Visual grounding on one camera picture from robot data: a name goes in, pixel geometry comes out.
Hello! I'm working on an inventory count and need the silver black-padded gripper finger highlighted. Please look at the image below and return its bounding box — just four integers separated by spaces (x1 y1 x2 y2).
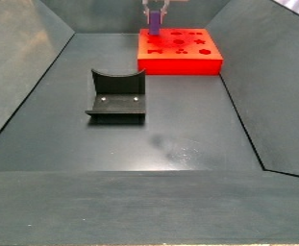
142 0 150 24

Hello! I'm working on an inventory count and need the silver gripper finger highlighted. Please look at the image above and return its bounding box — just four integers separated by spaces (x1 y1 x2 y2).
159 0 170 24

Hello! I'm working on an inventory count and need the purple rectangular block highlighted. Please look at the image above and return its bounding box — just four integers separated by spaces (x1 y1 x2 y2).
150 11 161 36

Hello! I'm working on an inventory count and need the red shape-sorter board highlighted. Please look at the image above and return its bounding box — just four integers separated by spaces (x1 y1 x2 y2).
138 28 224 75

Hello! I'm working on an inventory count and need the black curved plastic holder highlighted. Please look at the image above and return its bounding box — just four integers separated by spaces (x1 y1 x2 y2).
86 70 147 115

